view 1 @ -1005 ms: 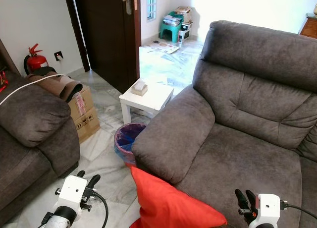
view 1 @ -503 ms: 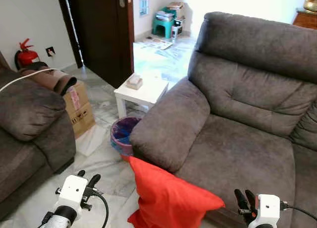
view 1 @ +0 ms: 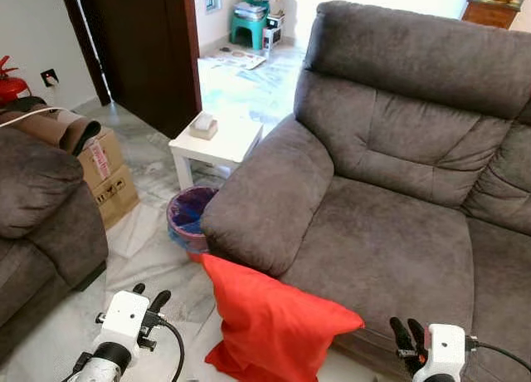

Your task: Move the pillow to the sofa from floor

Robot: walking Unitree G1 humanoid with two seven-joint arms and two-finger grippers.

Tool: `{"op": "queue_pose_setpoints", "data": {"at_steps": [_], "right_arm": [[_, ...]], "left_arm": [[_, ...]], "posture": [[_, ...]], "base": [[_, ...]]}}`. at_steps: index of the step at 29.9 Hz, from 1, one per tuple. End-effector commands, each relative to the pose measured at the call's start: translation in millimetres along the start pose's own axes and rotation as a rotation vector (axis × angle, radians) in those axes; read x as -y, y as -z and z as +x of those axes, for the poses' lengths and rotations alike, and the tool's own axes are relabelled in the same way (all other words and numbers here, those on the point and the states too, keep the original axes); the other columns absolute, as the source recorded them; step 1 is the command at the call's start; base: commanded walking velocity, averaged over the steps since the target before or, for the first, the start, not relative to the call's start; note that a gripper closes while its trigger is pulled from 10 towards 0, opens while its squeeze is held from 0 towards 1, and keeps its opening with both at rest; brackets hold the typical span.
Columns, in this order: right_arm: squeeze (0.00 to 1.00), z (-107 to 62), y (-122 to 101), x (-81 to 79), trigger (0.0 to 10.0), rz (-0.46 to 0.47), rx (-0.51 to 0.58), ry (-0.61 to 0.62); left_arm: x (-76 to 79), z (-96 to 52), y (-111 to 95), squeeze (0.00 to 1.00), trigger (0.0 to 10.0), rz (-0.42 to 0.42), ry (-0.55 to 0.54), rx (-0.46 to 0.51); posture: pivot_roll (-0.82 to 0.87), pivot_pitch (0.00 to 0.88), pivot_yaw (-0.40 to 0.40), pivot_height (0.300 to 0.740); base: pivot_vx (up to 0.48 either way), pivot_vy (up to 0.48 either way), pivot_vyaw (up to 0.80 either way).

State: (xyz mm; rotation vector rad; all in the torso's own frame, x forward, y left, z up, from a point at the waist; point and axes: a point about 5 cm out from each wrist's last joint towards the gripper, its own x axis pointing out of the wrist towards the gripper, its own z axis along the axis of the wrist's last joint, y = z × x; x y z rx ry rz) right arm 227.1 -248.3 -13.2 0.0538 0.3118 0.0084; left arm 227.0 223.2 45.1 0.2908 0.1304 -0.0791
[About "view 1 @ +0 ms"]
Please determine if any brown wooden cabinet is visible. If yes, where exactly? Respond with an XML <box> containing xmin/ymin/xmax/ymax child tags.
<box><xmin>461</xmin><ymin>0</ymin><xmax>524</xmax><ymax>30</ymax></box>

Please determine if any newspaper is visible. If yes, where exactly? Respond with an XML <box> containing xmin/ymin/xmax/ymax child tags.
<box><xmin>199</xmin><ymin>48</ymin><xmax>268</xmax><ymax>71</ymax></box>

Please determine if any dark wooden door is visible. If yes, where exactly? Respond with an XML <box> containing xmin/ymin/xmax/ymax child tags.
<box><xmin>58</xmin><ymin>0</ymin><xmax>203</xmax><ymax>140</ymax></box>

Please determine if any white side table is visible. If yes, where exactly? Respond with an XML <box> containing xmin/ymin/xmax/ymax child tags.
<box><xmin>168</xmin><ymin>116</ymin><xmax>265</xmax><ymax>192</ymax></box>

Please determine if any waste bin with purple liner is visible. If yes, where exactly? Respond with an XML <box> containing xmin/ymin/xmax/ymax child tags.
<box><xmin>166</xmin><ymin>185</ymin><xmax>221</xmax><ymax>261</ymax></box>

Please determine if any green plastic stool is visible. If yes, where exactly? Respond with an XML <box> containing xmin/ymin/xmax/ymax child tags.
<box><xmin>229</xmin><ymin>0</ymin><xmax>269</xmax><ymax>51</ymax></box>

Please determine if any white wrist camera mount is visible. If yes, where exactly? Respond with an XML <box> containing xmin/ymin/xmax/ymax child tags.
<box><xmin>97</xmin><ymin>290</ymin><xmax>153</xmax><ymax>350</ymax></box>
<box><xmin>412</xmin><ymin>323</ymin><xmax>468</xmax><ymax>381</ymax></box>

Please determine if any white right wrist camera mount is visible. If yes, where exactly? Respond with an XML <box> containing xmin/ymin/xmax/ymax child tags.
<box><xmin>412</xmin><ymin>323</ymin><xmax>468</xmax><ymax>381</ymax></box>

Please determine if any printed cardboard box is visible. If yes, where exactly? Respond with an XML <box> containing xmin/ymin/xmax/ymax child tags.
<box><xmin>77</xmin><ymin>126</ymin><xmax>140</xmax><ymax>229</ymax></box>

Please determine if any red fire extinguisher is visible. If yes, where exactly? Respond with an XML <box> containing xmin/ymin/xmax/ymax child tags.
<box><xmin>0</xmin><ymin>55</ymin><xmax>32</xmax><ymax>105</ymax></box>

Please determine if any red pillow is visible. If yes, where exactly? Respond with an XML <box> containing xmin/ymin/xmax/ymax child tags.
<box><xmin>200</xmin><ymin>253</ymin><xmax>365</xmax><ymax>382</ymax></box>

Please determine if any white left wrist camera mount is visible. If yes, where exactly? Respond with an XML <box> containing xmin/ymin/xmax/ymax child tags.
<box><xmin>97</xmin><ymin>290</ymin><xmax>153</xmax><ymax>350</ymax></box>

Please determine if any beige tissue box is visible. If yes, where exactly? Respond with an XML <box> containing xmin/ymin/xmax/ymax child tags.
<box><xmin>188</xmin><ymin>111</ymin><xmax>219</xmax><ymax>141</ymax></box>

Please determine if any brown rolled mat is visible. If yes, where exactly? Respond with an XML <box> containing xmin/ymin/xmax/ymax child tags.
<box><xmin>0</xmin><ymin>105</ymin><xmax>102</xmax><ymax>157</ymax></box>

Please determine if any grey two-seat fabric sofa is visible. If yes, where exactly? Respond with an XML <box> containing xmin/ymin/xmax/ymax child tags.
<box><xmin>200</xmin><ymin>0</ymin><xmax>531</xmax><ymax>382</ymax></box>

